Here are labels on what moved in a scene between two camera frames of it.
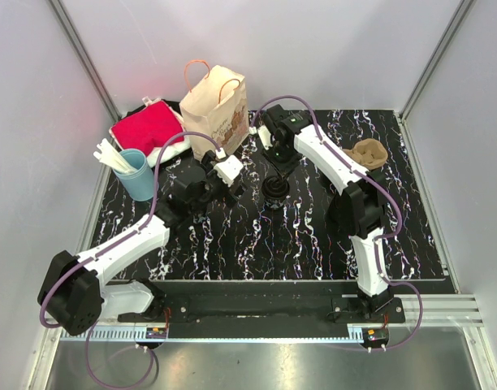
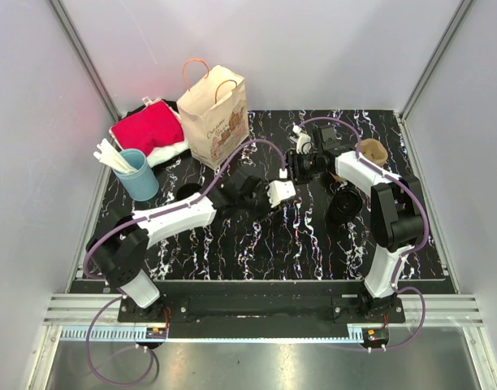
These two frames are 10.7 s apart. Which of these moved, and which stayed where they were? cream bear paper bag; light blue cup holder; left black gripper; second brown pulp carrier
Moved: left black gripper
Stayed: cream bear paper bag; second brown pulp carrier; light blue cup holder
